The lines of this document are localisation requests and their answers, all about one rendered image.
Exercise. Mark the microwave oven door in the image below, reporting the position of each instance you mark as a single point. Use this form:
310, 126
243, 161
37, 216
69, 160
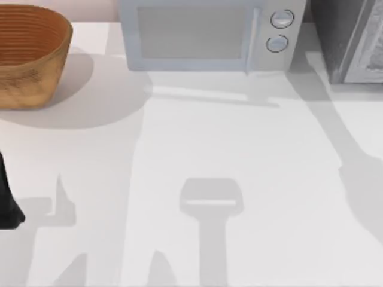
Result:
191, 33

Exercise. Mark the pale microwave oven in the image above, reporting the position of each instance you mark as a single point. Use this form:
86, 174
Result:
278, 61

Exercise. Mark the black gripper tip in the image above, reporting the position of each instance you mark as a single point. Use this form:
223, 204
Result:
7, 206

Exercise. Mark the round microwave knob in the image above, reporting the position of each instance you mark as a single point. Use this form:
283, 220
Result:
282, 18
277, 43

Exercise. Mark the brown woven basket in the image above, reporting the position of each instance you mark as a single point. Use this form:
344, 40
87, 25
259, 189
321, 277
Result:
33, 68

